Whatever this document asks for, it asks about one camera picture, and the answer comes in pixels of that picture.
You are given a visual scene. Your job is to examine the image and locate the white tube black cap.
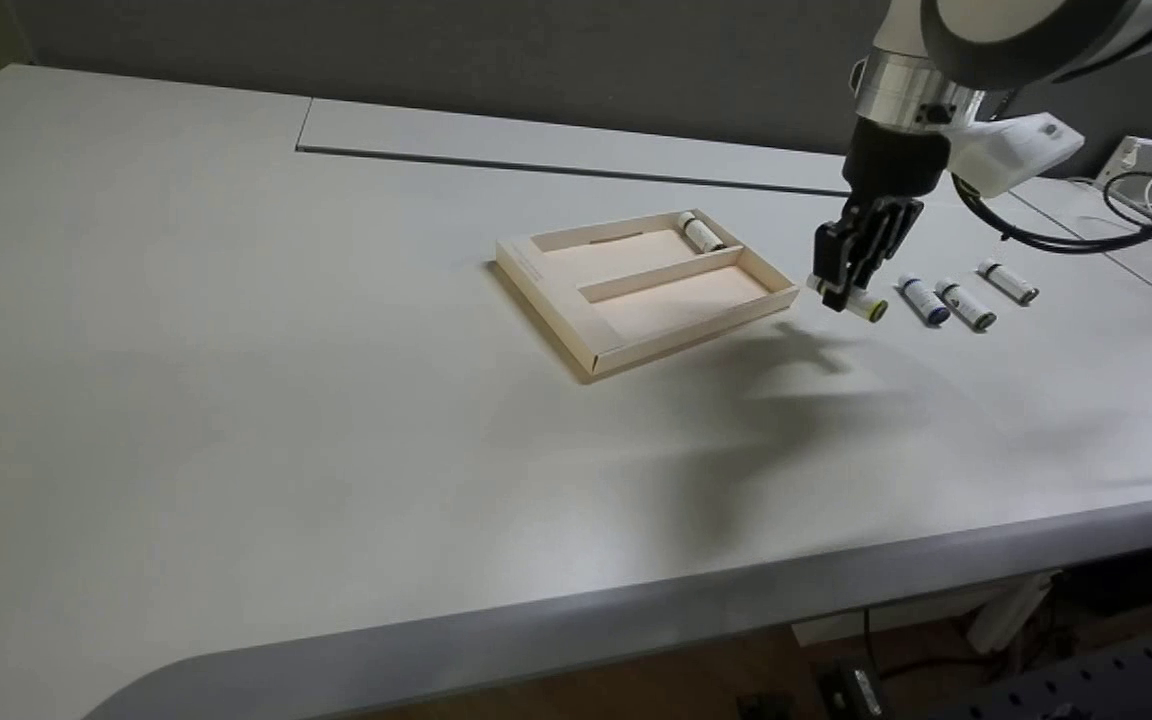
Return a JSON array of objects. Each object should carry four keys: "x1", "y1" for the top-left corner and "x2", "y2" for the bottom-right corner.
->
[{"x1": 845, "y1": 293, "x2": 888, "y2": 324}]

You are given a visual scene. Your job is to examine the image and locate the white tube inside tray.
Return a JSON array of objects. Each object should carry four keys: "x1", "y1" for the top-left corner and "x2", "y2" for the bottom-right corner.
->
[{"x1": 679, "y1": 218, "x2": 722, "y2": 252}]

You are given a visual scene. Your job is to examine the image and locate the white tube blue label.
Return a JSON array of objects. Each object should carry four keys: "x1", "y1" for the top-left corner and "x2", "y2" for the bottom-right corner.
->
[{"x1": 897, "y1": 276, "x2": 947, "y2": 329}]

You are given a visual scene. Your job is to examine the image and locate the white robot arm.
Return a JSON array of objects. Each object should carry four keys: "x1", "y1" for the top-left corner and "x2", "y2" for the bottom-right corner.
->
[{"x1": 812, "y1": 0, "x2": 1152, "y2": 312}]

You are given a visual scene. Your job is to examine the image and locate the white tube dark cap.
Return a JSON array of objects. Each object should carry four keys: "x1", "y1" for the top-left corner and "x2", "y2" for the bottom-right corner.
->
[{"x1": 976, "y1": 260, "x2": 1039, "y2": 307}]

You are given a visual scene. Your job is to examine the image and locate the white tube green cap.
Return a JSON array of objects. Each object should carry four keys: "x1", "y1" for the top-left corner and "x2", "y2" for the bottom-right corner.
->
[{"x1": 934, "y1": 281, "x2": 994, "y2": 334}]

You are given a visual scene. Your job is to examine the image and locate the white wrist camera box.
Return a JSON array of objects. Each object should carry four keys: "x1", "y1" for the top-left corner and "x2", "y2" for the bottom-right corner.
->
[{"x1": 947, "y1": 112, "x2": 1084, "y2": 197}]

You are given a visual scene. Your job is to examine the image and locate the shallow wooden tray box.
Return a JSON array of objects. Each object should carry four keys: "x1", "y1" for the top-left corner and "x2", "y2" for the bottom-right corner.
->
[{"x1": 494, "y1": 207, "x2": 797, "y2": 381}]

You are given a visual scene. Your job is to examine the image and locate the dark grey partition panel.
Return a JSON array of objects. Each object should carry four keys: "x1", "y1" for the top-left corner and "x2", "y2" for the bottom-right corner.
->
[{"x1": 9, "y1": 0, "x2": 1152, "y2": 155}]

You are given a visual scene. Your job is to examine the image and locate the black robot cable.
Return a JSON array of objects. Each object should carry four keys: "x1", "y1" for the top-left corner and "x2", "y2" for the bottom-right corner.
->
[{"x1": 950, "y1": 133, "x2": 1152, "y2": 257}]

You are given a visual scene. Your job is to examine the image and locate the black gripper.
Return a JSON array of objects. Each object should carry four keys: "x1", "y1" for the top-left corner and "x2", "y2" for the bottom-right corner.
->
[{"x1": 812, "y1": 119, "x2": 947, "y2": 298}]

